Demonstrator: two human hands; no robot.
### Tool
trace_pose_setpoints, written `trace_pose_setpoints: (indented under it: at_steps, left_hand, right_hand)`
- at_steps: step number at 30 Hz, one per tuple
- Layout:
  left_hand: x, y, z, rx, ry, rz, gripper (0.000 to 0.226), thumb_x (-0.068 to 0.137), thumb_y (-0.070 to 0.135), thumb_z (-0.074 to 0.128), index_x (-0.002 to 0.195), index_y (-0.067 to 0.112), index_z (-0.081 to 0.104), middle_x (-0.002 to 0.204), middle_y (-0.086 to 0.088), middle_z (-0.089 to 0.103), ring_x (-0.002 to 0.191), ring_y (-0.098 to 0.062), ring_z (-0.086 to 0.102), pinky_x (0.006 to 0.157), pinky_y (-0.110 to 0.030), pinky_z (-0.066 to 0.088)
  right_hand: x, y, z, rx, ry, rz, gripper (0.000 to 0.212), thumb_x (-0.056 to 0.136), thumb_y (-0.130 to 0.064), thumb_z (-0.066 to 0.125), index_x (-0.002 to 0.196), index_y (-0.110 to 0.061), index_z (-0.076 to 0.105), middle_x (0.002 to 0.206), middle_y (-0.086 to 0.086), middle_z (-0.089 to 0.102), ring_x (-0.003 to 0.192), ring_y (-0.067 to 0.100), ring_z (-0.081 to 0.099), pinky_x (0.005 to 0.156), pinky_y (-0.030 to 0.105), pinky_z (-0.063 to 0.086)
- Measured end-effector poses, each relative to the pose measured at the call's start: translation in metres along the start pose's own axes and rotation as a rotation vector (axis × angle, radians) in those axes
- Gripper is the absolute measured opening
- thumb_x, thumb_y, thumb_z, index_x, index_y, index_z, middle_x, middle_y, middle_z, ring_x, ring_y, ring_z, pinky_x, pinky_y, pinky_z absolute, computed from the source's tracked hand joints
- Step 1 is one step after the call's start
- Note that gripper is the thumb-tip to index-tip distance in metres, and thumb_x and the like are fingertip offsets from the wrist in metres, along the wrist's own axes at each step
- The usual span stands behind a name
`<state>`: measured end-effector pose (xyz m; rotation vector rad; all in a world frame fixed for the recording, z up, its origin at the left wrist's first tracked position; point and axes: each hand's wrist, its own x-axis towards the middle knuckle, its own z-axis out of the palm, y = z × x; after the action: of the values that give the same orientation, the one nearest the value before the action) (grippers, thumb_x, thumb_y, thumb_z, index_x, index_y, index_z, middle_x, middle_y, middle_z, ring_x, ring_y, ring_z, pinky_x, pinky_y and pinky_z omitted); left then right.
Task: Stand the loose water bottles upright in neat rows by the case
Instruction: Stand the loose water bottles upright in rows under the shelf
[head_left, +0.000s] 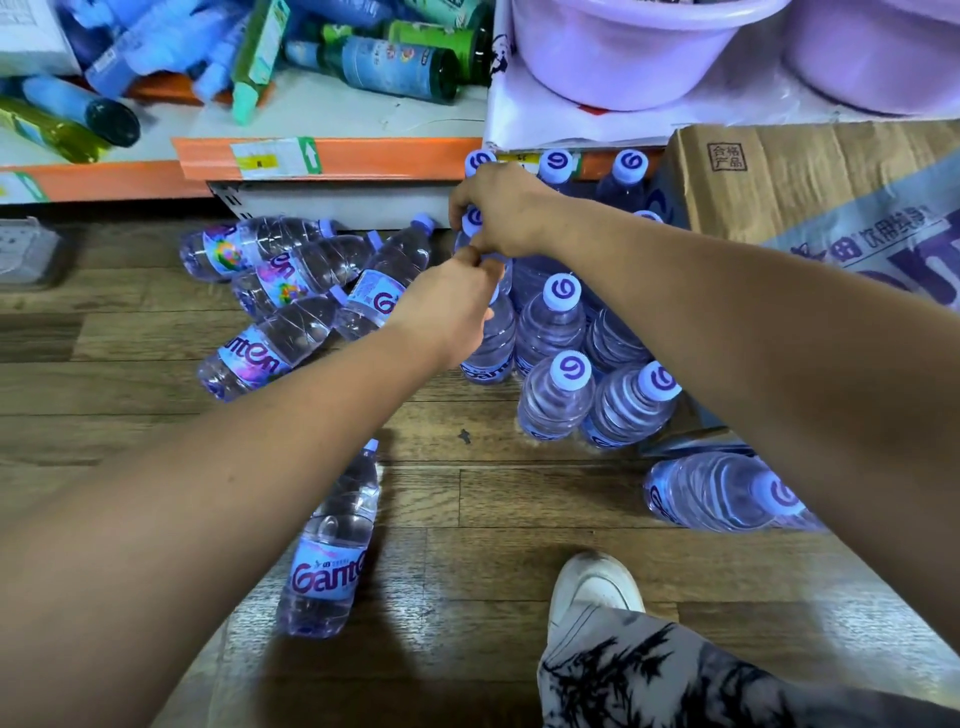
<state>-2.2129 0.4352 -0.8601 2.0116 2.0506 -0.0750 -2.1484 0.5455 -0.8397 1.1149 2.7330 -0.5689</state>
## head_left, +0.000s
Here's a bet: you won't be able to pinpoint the person's right hand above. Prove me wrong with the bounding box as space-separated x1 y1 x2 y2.
448 163 562 261

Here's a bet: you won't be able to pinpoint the person's left hand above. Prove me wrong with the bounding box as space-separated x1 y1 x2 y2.
386 245 507 372

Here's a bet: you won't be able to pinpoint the water bottle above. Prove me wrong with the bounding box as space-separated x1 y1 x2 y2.
453 204 515 295
459 288 517 385

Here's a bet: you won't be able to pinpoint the pile of water bottles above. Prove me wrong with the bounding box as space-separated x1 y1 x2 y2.
178 148 826 640

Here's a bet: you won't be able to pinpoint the person's right forearm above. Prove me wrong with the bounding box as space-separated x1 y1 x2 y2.
539 194 960 654

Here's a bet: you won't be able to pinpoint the person's left forearm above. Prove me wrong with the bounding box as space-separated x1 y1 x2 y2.
0 322 444 728

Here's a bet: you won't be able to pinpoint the person's white shoe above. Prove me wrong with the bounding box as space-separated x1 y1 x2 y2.
547 552 646 646

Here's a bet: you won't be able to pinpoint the small white yellow price label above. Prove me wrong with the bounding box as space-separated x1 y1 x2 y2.
496 152 583 178

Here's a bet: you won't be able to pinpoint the white orange-edged store shelf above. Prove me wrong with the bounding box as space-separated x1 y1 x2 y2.
0 0 960 230

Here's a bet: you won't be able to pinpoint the small purple plastic basin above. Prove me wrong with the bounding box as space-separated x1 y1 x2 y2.
512 0 793 112

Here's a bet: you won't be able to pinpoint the dark bottle green label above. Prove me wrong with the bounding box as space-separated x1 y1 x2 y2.
303 18 494 85

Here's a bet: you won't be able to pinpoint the dark bottle mint label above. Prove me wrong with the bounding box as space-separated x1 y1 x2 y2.
404 0 489 28

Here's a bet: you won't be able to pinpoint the price label green arrow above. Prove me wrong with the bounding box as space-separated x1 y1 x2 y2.
230 137 324 180
0 172 50 205

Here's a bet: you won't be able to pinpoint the brown carton purple print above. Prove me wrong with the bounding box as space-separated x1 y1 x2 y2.
646 119 960 451

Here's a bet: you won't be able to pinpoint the green white slim box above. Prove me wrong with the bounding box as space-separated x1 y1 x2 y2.
230 0 292 127

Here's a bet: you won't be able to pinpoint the orange flat packet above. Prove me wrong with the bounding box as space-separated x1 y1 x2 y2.
123 72 275 106

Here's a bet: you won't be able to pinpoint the pile of blue tubes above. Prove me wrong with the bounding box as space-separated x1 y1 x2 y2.
59 0 399 103

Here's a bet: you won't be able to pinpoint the large purple plastic basin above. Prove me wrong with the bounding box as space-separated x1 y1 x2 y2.
783 0 960 116

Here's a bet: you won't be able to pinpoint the blue bottle dark cap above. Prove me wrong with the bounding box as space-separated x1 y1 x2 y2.
22 74 142 148

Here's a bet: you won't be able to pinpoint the clear plastic lid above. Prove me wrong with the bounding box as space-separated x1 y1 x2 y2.
0 217 65 290

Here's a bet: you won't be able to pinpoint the black white patterned trousers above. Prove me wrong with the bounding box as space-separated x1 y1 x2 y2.
537 603 960 728

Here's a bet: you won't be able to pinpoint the yellow green bottle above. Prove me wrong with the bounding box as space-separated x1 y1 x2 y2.
0 95 114 165

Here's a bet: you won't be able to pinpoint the white printed carton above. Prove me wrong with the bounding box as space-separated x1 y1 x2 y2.
0 0 80 76

